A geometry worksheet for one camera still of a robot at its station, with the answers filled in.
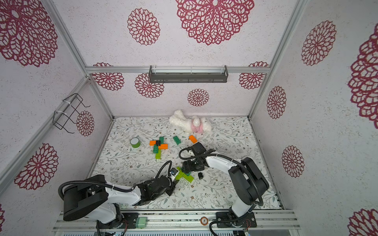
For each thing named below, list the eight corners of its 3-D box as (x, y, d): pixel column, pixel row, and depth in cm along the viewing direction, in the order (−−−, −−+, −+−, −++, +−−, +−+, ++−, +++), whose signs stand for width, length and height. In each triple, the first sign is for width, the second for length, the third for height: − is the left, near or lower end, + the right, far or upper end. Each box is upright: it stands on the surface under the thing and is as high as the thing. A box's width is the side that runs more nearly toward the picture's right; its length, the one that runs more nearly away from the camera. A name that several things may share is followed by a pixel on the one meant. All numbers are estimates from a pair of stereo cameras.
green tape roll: (131, 148, 104) (129, 144, 100) (133, 141, 108) (131, 137, 103) (139, 148, 104) (137, 144, 100) (141, 141, 108) (139, 137, 103)
